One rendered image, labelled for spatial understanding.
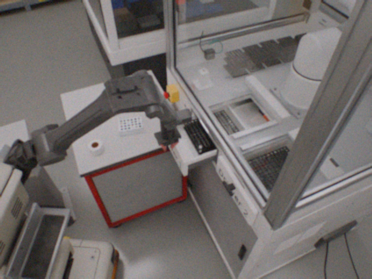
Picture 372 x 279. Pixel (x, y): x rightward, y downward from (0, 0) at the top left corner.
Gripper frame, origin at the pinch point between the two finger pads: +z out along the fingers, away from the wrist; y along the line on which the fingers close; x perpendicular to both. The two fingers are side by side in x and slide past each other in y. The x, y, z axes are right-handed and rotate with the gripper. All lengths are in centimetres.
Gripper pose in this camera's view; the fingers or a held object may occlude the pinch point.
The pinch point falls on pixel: (168, 148)
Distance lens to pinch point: 130.8
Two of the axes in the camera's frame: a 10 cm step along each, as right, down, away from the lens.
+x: -4.1, -7.1, 5.8
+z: -0.1, 6.4, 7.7
